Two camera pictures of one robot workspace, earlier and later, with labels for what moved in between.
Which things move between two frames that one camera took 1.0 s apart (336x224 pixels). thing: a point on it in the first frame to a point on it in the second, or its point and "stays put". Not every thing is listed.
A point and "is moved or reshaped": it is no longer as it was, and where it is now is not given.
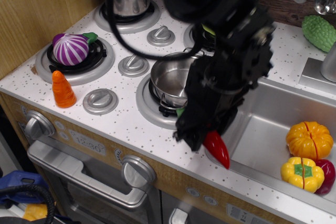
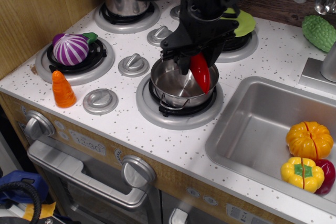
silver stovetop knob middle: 133,66 stays put
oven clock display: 88,144 stays put
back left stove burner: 128,24 stays put
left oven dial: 37,125 stays put
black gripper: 214,87 to 200,24
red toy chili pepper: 213,141 is moved or reshaped
